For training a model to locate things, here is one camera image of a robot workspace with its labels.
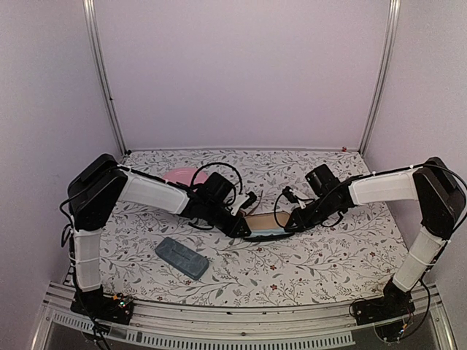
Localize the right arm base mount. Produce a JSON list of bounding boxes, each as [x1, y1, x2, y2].
[[348, 279, 431, 343]]

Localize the grey case green lining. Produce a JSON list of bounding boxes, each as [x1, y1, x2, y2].
[[155, 237, 209, 281]]

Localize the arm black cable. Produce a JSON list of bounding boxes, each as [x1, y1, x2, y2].
[[272, 189, 347, 229], [191, 163, 244, 201]]

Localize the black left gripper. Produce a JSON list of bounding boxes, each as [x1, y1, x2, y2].
[[204, 201, 252, 238]]

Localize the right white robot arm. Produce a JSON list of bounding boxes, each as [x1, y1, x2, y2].
[[282, 157, 466, 318]]

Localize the pink plate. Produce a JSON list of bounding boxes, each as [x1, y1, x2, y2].
[[163, 167, 197, 185]]

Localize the black glasses case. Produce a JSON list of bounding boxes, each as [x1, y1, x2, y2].
[[244, 211, 294, 242]]

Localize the right aluminium frame post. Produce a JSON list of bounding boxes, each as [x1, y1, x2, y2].
[[358, 0, 401, 158]]

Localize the left aluminium frame post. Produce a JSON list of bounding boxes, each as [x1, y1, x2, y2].
[[82, 0, 128, 155]]

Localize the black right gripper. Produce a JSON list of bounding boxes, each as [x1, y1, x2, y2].
[[285, 193, 341, 233]]

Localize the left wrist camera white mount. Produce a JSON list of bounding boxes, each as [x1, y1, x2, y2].
[[229, 192, 258, 216]]

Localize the front aluminium rail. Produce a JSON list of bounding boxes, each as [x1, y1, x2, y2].
[[31, 283, 458, 349]]

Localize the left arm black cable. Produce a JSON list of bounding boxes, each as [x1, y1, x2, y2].
[[191, 163, 244, 201]]

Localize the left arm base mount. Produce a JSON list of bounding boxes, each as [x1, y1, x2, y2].
[[70, 287, 134, 325]]

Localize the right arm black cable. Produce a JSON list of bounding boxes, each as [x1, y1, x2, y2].
[[272, 189, 347, 229]]

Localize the aluminium frame post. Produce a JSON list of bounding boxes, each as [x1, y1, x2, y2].
[[82, 0, 128, 155], [358, 0, 401, 158]]

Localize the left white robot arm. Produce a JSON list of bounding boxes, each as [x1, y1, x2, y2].
[[60, 154, 257, 316]]

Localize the brown sunglasses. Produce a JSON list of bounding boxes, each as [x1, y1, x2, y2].
[[246, 190, 263, 216]]

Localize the light blue cloth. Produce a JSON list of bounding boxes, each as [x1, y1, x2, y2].
[[250, 229, 286, 237]]

